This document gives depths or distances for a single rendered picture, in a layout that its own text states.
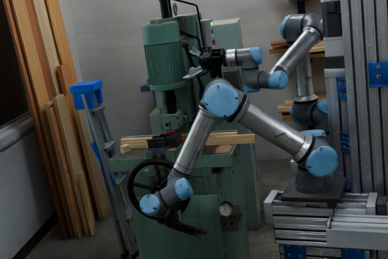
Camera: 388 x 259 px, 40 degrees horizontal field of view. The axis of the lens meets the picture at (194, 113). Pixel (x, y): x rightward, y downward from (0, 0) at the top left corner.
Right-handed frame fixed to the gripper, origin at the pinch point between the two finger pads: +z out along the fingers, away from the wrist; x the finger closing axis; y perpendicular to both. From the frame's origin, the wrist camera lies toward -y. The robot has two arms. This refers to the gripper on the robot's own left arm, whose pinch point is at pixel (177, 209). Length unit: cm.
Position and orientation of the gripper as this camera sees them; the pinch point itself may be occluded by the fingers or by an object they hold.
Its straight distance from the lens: 231.4
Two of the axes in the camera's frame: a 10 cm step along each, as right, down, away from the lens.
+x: 9.6, -0.7, -2.7
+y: -0.1, 9.6, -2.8
